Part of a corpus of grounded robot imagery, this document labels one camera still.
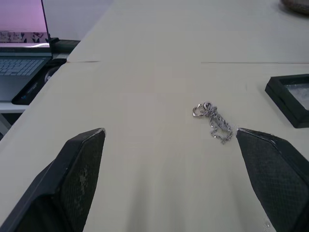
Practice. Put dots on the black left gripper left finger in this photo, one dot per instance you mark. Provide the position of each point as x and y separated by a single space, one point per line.
70 183

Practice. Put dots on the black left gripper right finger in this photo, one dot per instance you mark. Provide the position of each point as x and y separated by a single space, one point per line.
272 178

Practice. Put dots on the black square display case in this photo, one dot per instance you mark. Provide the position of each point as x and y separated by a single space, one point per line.
290 96

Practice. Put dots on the black laptop stand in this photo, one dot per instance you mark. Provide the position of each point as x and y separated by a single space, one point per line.
38 82

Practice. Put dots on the silver laptop with pink screen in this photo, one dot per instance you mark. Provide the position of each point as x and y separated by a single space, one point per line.
19 53

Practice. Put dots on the dark woven object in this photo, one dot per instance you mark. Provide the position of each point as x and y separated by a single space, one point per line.
295 6

